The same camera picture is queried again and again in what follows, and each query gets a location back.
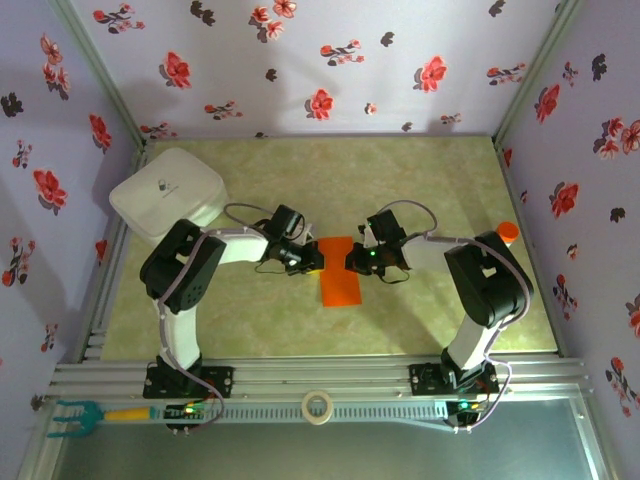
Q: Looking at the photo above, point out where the grey slotted cable duct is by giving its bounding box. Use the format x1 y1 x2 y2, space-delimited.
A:
219 402 451 426

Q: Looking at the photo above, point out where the controller board with green light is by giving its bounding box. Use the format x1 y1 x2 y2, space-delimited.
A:
444 398 485 434
163 402 224 436

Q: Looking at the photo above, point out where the grey sleeved right arm cable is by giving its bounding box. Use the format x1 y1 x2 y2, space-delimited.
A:
377 199 536 434

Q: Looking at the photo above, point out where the grey metal sheet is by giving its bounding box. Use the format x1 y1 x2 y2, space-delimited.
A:
49 397 601 480

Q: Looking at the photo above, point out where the grey sleeved left arm cable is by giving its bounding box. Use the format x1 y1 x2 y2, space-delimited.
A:
152 201 276 439

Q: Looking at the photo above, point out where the bottle with orange cap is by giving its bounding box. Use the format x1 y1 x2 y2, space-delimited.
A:
496 221 521 250

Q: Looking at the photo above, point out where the white plastic lidded container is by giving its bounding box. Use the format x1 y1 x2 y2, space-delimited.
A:
108 147 231 246

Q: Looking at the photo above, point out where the orange paper sheet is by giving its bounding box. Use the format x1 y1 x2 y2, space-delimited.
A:
317 235 363 308

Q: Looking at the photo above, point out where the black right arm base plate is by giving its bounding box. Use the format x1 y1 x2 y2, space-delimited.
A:
408 362 501 396

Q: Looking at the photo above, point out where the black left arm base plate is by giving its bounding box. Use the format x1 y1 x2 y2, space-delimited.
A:
143 362 236 400

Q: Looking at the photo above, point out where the grey sleeved arm cable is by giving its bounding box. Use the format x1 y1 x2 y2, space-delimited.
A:
377 199 536 434
152 201 276 439

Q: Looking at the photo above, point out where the thin black cable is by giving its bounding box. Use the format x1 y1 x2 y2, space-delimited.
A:
373 268 412 287
253 260 301 277

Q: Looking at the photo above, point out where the white tape roll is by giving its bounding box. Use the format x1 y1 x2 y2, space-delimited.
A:
301 389 335 426

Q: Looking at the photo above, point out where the teal rake with yellow handle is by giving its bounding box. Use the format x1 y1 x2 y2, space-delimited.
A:
47 399 154 440

